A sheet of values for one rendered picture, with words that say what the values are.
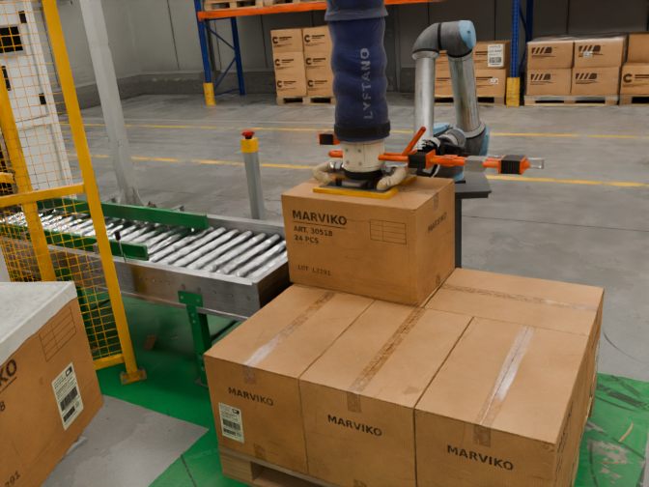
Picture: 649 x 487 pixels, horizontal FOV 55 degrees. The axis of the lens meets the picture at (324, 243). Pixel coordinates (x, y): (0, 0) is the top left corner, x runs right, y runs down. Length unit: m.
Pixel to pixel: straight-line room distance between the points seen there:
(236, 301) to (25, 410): 1.26
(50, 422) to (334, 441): 0.88
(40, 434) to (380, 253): 1.34
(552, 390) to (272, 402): 0.90
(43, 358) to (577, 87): 8.49
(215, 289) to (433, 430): 1.24
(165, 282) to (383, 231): 1.10
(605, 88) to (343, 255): 7.27
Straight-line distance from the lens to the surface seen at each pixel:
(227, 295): 2.75
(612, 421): 2.88
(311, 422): 2.16
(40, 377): 1.74
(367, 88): 2.42
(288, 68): 10.98
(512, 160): 2.33
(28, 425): 1.72
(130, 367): 3.29
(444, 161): 2.41
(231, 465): 2.54
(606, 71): 9.42
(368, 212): 2.39
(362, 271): 2.50
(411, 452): 2.03
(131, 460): 2.81
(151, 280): 3.04
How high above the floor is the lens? 1.69
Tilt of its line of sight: 21 degrees down
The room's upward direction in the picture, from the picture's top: 5 degrees counter-clockwise
